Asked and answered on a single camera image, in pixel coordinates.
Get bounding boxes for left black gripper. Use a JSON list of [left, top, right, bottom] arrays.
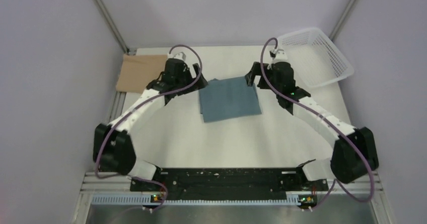
[[175, 63, 208, 96]]

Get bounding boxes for blue-grey t-shirt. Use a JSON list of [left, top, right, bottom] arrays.
[[198, 77, 262, 123]]

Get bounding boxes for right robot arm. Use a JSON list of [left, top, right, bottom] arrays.
[[245, 61, 379, 190]]

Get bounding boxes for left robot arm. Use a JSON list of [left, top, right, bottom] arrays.
[[93, 58, 208, 191]]

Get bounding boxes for white plastic mesh basket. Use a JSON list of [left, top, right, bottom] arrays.
[[277, 28, 354, 88]]

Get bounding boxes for folded tan t-shirt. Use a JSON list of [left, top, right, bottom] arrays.
[[115, 54, 167, 94]]

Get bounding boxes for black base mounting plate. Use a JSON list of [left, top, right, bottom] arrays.
[[130, 167, 328, 201]]

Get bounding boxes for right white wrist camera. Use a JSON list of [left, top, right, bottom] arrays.
[[270, 48, 288, 64]]

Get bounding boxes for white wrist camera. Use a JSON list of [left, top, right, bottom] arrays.
[[270, 48, 288, 64], [168, 51, 186, 62]]

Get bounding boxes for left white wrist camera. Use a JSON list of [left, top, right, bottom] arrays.
[[168, 51, 186, 62]]

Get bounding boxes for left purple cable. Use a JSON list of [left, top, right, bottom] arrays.
[[94, 44, 203, 211]]

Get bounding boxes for purple cable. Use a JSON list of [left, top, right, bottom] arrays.
[[94, 44, 203, 211], [260, 37, 375, 210]]

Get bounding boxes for left side aluminium rail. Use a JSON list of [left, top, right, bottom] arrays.
[[97, 91, 127, 170]]

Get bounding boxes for left rear aluminium post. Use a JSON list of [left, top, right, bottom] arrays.
[[93, 0, 129, 54]]

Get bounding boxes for aluminium post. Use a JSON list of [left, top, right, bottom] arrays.
[[329, 0, 359, 41], [93, 0, 129, 54]]

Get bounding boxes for right rear aluminium post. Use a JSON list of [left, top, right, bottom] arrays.
[[329, 0, 359, 41]]

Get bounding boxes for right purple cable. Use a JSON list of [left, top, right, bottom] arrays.
[[260, 37, 375, 210]]

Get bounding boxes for white cable duct strip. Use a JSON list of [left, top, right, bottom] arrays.
[[91, 193, 315, 206]]

